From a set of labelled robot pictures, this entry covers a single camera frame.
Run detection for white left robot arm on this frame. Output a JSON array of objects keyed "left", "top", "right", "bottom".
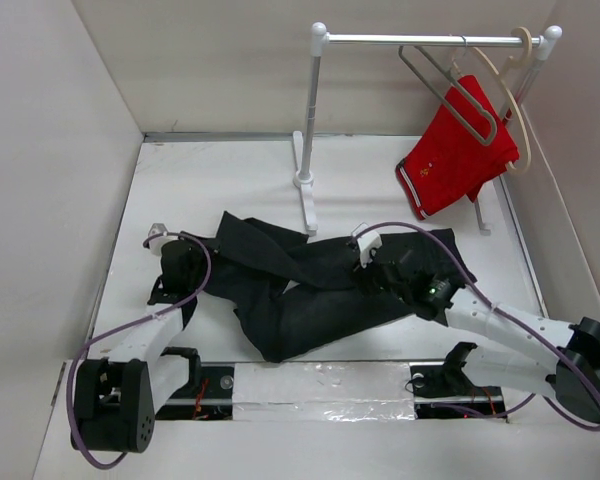
[{"left": 66, "top": 232, "right": 212, "bottom": 468}]

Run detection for beige wooden hanger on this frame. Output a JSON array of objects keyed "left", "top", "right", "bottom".
[{"left": 444, "top": 27, "right": 549, "bottom": 176}]

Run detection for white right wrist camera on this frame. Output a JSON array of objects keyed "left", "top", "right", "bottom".
[{"left": 352, "top": 223, "right": 382, "bottom": 268}]

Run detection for white metal clothes rack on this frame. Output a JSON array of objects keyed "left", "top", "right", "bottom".
[{"left": 292, "top": 22, "right": 563, "bottom": 236}]

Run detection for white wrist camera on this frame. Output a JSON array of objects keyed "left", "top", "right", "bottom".
[
  {"left": 352, "top": 223, "right": 382, "bottom": 268},
  {"left": 143, "top": 223, "right": 171, "bottom": 256}
]

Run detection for red shorts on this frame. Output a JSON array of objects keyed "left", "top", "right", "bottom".
[{"left": 394, "top": 74, "right": 522, "bottom": 223}]

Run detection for grey trouser hanger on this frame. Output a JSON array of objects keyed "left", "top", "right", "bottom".
[{"left": 397, "top": 44, "right": 499, "bottom": 148}]

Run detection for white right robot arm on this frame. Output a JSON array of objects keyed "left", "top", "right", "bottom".
[{"left": 352, "top": 246, "right": 600, "bottom": 425}]

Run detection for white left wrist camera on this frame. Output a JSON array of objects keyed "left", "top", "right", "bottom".
[{"left": 143, "top": 223, "right": 171, "bottom": 256}]

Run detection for black trousers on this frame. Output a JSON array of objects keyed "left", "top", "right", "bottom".
[{"left": 204, "top": 213, "right": 475, "bottom": 363}]

